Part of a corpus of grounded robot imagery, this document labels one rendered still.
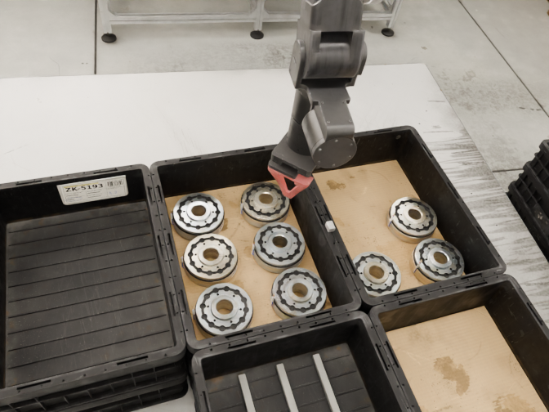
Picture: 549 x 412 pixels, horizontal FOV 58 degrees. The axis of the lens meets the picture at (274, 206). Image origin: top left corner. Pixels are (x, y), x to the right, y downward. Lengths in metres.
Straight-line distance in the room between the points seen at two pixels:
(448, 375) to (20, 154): 1.10
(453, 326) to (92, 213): 0.75
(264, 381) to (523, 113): 2.48
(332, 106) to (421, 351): 0.53
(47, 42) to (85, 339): 2.28
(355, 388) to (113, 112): 0.98
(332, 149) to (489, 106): 2.45
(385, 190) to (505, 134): 1.78
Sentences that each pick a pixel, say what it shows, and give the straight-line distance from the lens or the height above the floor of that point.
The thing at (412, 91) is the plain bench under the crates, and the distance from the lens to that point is 1.69.
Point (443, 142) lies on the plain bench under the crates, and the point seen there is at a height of 0.70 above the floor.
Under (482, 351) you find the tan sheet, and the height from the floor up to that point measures 0.83.
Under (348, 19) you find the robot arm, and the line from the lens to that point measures 0.60.
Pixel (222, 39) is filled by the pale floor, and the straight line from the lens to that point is 2.99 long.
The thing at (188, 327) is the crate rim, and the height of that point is 0.93.
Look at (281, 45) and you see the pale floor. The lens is 3.00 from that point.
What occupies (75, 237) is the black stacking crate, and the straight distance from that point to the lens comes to 1.04.
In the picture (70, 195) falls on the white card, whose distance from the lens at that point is 1.04.
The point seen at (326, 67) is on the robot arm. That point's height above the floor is 1.32.
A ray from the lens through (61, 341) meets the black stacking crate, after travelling 0.94.
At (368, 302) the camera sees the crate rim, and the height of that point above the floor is 0.93.
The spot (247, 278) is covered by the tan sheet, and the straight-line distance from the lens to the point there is 0.96.
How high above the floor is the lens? 1.67
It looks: 52 degrees down
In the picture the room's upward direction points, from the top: 11 degrees clockwise
